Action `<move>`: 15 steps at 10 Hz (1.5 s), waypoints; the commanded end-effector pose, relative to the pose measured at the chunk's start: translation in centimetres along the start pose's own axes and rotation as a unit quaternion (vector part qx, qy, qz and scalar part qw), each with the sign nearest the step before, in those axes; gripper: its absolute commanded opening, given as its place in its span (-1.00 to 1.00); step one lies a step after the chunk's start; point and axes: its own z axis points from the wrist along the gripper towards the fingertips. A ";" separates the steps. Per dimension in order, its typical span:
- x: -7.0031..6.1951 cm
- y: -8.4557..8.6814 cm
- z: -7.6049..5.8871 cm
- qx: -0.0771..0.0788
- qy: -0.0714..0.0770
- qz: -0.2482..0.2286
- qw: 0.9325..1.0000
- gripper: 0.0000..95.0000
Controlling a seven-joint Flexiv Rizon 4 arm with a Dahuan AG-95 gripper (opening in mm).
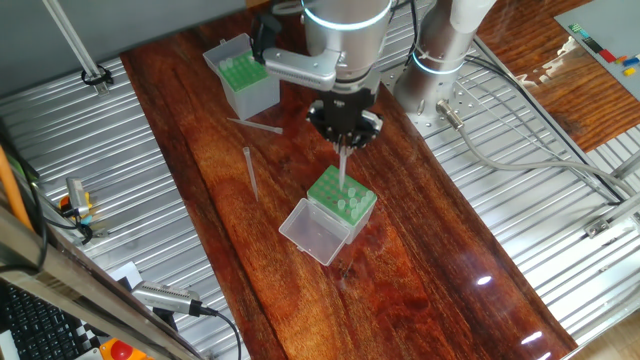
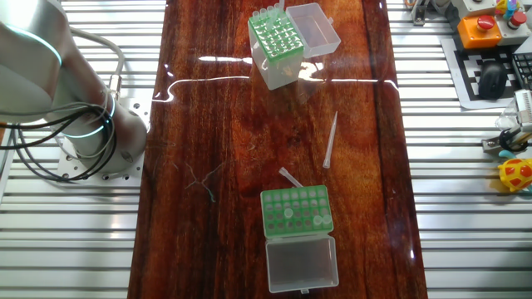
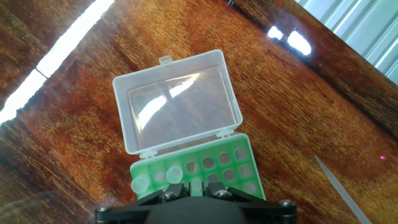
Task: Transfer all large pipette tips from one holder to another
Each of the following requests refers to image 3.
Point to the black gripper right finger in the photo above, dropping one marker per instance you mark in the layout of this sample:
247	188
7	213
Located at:
230	194

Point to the green clear pipette tip box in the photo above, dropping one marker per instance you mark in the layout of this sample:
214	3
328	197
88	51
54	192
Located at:
177	105

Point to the glossy brown wooden board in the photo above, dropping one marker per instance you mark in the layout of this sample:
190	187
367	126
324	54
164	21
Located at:
311	109

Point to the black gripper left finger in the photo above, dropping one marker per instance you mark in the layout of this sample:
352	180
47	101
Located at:
161	196

